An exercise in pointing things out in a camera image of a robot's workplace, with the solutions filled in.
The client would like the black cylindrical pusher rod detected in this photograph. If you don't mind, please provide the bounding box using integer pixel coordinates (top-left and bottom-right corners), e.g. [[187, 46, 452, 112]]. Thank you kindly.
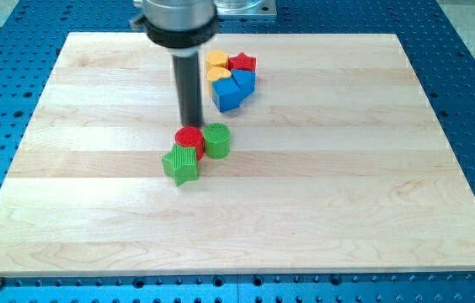
[[172, 50, 203, 127]]

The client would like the red star block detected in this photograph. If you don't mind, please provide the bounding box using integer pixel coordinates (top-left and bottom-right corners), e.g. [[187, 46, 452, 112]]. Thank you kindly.
[[227, 52, 257, 72]]

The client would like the green star block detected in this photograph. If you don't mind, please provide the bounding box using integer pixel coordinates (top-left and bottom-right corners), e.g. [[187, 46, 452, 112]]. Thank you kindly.
[[162, 143, 198, 186]]

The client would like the yellow heart block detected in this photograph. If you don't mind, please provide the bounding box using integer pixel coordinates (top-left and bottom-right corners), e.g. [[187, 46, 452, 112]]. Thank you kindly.
[[206, 66, 232, 97]]

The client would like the yellow hexagon block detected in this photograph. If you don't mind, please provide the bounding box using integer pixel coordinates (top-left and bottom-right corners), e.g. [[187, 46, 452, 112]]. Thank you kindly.
[[205, 50, 229, 72]]

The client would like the blue cube block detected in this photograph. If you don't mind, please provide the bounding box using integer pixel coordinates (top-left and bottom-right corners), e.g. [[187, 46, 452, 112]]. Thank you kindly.
[[211, 77, 242, 113]]

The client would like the blue rounded block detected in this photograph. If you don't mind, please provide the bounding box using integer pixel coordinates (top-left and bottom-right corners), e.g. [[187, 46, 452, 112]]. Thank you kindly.
[[231, 69, 256, 99]]

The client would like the red cylinder block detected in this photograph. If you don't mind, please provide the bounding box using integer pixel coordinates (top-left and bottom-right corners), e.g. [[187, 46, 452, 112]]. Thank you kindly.
[[174, 126, 205, 160]]

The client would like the green cylinder block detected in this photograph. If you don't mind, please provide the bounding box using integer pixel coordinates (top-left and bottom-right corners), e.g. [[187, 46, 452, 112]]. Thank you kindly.
[[203, 123, 231, 159]]

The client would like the light wooden board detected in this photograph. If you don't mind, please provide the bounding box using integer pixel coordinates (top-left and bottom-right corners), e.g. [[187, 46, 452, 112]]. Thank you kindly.
[[0, 32, 475, 278]]

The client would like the blue perforated metal table plate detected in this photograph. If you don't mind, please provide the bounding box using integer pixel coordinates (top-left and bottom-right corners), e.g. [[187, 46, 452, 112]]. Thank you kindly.
[[0, 0, 475, 302]]

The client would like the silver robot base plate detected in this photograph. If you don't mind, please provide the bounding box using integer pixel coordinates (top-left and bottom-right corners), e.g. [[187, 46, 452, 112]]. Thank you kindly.
[[214, 0, 277, 20]]

